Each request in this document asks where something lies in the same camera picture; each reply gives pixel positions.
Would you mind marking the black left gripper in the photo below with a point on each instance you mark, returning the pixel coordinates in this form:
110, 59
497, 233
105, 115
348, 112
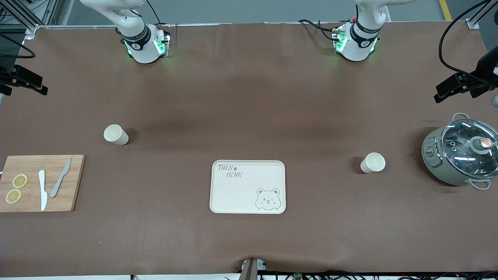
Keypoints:
483, 72

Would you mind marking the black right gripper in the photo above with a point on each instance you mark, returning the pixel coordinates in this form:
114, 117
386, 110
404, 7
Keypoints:
8, 75

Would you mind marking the cream paper cup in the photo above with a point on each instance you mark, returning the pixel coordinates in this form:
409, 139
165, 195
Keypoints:
116, 135

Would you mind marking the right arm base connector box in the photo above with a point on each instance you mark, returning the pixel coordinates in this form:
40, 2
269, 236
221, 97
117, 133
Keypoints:
162, 42

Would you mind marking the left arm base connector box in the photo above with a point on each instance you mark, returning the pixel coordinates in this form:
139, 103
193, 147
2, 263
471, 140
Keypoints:
339, 39

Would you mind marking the cream bear print tray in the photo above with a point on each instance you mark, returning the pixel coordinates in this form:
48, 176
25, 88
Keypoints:
241, 194

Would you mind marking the glass pot lid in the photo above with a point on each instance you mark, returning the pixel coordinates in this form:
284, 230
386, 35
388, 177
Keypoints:
463, 147

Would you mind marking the grey-green cooking pot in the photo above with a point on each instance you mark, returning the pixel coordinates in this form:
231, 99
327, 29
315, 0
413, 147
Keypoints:
433, 159

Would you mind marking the yellow lemon slice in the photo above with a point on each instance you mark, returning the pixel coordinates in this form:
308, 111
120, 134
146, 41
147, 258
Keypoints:
20, 181
13, 196

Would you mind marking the grey plastic knife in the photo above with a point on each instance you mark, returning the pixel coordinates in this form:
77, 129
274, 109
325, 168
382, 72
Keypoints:
59, 181

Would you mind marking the white plastic knife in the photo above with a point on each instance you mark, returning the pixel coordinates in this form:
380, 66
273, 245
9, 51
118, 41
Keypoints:
42, 190

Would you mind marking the wooden cutting board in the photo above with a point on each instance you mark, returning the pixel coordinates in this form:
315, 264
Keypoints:
74, 186

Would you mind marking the brown table mat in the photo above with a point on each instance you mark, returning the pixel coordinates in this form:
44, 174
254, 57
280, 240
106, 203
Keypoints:
249, 97

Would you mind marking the silver aluminium frame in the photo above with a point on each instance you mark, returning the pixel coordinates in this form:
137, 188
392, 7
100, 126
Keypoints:
472, 24
32, 29

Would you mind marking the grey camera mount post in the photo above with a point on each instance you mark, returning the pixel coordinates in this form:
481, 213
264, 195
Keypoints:
251, 270

